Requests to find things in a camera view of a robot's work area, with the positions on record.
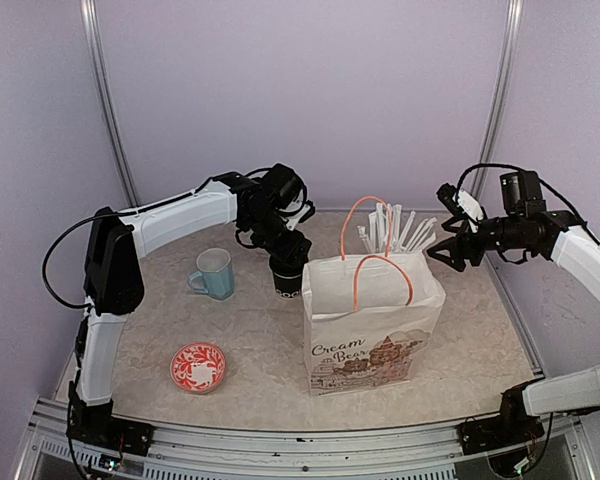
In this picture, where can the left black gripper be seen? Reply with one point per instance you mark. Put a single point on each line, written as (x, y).
(293, 252)

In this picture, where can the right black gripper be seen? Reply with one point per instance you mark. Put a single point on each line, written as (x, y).
(467, 238)

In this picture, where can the cream bear paper bag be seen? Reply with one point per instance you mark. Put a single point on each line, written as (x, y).
(368, 319)

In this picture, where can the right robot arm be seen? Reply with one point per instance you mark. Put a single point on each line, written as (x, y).
(529, 227)

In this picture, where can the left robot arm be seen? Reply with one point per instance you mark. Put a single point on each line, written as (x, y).
(268, 205)

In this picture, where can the white wrapped straws bundle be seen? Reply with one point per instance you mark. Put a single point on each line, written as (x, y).
(405, 225)

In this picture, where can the light blue mug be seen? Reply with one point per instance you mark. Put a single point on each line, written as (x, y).
(214, 275)

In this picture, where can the red patterned bowl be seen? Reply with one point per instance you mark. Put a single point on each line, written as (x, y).
(198, 368)

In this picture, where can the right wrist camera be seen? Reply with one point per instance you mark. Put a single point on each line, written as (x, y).
(466, 211)

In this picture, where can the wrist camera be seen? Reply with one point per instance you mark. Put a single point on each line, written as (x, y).
(297, 213)
(466, 211)

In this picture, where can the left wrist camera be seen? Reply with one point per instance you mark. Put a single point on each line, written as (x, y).
(297, 213)

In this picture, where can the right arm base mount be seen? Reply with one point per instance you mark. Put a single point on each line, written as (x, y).
(511, 426)

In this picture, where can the right aluminium post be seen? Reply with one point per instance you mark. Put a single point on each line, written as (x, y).
(504, 72)

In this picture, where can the aluminium post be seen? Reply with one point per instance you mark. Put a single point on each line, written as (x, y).
(90, 22)
(504, 72)

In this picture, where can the aluminium front rail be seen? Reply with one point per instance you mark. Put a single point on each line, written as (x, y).
(176, 451)

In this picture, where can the left aluminium post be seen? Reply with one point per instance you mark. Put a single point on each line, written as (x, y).
(90, 22)

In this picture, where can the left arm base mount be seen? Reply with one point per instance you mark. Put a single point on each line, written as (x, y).
(96, 426)

